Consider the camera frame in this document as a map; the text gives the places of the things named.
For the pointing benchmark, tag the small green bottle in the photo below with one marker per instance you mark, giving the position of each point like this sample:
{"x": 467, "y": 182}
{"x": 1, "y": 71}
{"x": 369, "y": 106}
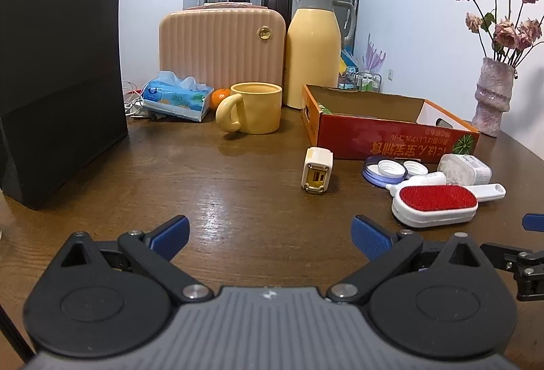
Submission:
{"x": 324, "y": 110}

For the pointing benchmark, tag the orange cardboard box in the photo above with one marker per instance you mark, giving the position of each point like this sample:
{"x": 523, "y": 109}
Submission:
{"x": 374, "y": 136}

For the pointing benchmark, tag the black paper bag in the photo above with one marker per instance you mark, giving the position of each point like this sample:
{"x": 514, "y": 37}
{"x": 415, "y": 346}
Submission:
{"x": 59, "y": 76}

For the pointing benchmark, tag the blue tissue pack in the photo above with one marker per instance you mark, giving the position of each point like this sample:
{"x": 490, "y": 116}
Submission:
{"x": 178, "y": 98}

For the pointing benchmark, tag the pink ribbed suitcase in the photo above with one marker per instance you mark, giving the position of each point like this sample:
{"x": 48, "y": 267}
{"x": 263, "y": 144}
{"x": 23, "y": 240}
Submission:
{"x": 212, "y": 51}

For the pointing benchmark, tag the white wall socket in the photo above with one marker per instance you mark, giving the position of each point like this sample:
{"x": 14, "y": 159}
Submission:
{"x": 391, "y": 75}

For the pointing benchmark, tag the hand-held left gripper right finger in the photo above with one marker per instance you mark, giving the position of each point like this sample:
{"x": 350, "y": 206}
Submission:
{"x": 369, "y": 238}

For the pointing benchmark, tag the blue round lid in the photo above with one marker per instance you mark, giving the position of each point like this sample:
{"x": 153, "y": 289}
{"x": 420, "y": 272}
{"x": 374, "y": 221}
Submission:
{"x": 370, "y": 172}

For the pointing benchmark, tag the white and yellow charger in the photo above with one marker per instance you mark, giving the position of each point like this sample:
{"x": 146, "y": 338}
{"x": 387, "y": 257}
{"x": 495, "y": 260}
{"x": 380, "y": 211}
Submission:
{"x": 316, "y": 166}

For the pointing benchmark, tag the red and white lint brush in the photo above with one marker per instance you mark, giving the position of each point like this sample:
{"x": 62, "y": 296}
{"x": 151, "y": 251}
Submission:
{"x": 433, "y": 202}

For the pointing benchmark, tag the pink textured vase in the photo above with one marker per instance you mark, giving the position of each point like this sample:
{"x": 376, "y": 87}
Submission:
{"x": 493, "y": 98}

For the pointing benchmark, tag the purple wall decoration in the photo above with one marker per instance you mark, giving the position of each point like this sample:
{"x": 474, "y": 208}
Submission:
{"x": 374, "y": 55}

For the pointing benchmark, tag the blue plastic bag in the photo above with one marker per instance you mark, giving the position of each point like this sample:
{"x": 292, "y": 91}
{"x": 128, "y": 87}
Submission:
{"x": 347, "y": 57}

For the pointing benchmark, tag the white pill container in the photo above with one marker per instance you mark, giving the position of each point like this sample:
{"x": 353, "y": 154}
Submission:
{"x": 465, "y": 168}

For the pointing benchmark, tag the orange tangerine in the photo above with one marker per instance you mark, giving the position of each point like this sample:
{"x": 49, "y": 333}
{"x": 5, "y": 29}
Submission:
{"x": 220, "y": 98}

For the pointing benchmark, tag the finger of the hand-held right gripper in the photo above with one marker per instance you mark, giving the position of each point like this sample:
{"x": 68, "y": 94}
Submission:
{"x": 529, "y": 272}
{"x": 534, "y": 223}

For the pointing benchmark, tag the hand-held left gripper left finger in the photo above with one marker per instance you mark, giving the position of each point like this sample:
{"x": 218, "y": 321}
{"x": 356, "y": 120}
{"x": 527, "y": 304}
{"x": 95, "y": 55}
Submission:
{"x": 172, "y": 236}

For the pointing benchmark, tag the dried pink roses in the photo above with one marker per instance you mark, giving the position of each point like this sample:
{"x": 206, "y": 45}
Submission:
{"x": 505, "y": 32}

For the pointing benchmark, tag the yellow thermos jug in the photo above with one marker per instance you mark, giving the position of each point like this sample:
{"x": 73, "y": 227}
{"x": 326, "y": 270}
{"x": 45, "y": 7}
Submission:
{"x": 312, "y": 55}

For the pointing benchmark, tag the yellow mug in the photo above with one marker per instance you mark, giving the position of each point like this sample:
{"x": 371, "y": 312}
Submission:
{"x": 259, "y": 110}

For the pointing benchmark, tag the black stand leg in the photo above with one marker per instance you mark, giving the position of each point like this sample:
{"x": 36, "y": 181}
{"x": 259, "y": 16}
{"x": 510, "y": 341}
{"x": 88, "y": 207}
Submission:
{"x": 15, "y": 336}

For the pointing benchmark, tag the white ribbed cap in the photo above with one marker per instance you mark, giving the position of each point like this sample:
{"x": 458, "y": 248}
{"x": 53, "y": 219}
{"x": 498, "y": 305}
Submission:
{"x": 416, "y": 170}
{"x": 392, "y": 170}

